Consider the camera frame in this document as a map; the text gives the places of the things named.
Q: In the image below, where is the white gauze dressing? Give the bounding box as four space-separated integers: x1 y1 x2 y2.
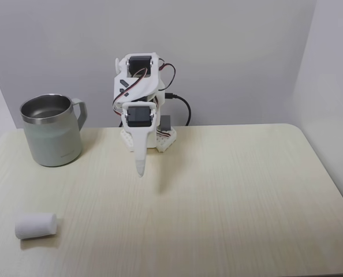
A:
14 212 58 241

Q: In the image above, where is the black power cable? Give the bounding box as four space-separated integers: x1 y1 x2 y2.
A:
165 92 192 127

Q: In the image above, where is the grey steel mug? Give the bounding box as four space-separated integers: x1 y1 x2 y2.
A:
19 93 88 167

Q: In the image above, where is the grey table clamp block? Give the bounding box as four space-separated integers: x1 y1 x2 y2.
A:
161 115 173 132

